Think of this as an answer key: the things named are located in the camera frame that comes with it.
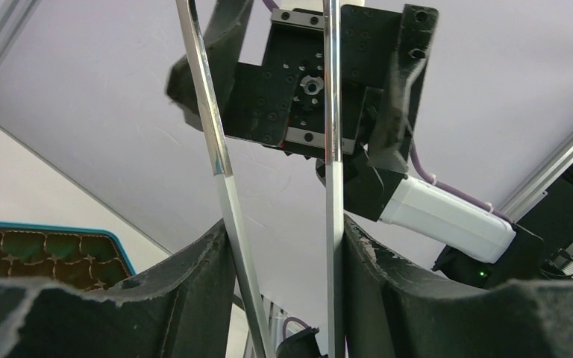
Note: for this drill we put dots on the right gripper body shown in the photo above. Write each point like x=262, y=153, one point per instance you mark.
x=280, y=102

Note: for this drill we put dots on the metal serving tongs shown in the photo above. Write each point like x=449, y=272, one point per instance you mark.
x=226, y=185

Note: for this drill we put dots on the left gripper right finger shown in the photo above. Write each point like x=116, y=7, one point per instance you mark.
x=395, y=308

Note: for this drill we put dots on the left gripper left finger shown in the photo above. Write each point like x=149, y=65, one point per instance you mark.
x=180, y=307

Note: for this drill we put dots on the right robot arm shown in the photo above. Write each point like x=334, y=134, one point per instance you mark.
x=483, y=247

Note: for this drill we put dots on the teal chocolate box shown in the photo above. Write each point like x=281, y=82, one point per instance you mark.
x=87, y=259

